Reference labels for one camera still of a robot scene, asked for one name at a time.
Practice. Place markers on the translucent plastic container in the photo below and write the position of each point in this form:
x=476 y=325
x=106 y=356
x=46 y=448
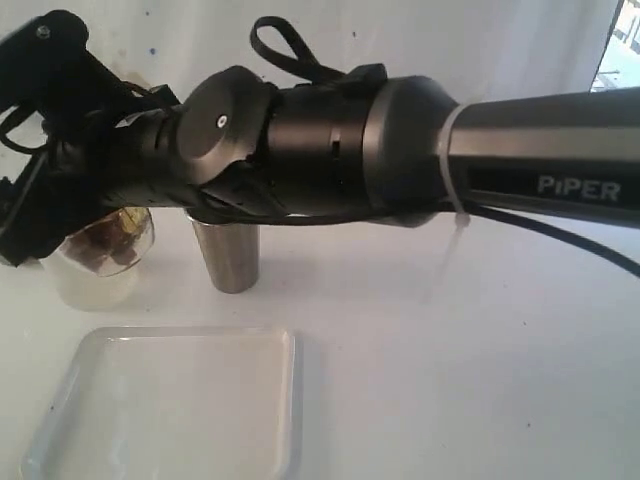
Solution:
x=86 y=291

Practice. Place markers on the clear measuring shaker cup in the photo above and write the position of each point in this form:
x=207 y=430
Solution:
x=115 y=240

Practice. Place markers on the stainless steel tumbler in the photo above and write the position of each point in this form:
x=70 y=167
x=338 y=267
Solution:
x=231 y=253

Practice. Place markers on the pile of coins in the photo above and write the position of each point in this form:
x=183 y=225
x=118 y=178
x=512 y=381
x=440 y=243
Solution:
x=110 y=240

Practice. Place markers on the white rectangular tray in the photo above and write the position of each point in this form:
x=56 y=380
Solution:
x=196 y=402

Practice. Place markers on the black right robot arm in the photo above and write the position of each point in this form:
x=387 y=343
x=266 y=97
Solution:
x=358 y=148

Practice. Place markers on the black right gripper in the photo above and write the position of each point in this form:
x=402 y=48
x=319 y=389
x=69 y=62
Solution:
x=62 y=120

